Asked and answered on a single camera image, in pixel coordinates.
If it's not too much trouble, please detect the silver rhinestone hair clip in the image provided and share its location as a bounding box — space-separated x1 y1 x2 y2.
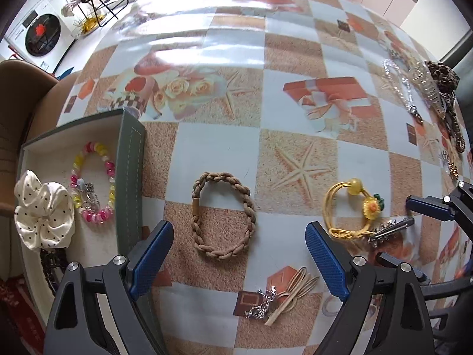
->
367 217 414 248

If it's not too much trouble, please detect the yellow sunflower hair tie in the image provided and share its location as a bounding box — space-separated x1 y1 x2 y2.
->
323 177 386 240

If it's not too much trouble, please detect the pink yellow bead bracelet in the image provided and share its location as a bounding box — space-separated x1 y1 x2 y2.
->
69 140 116 225

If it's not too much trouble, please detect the brown braided bracelet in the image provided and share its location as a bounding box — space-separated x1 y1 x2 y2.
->
191 171 257 261

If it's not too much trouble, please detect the black beaded hair clip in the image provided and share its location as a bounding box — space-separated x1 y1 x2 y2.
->
40 248 68 296

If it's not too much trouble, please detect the white polka dot scrunchie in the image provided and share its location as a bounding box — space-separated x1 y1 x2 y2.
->
14 170 74 252

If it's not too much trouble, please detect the white jewelry tray box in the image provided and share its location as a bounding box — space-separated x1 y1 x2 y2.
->
14 107 147 304

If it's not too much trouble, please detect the leopard print scrunchie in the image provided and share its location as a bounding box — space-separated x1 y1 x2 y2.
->
426 61 460 116

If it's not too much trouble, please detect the clear plastic hair claw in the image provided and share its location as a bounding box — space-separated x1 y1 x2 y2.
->
408 61 447 120

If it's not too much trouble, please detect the checkered vinyl tablecloth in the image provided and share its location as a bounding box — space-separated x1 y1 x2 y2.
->
59 0 472 354

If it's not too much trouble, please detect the brown leather chair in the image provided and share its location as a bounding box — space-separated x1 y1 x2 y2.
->
0 59 78 217

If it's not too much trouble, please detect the lower white washing machine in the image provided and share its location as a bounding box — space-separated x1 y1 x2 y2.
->
6 0 74 73

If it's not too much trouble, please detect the gold chain brooch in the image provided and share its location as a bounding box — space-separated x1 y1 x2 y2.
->
440 150 459 183

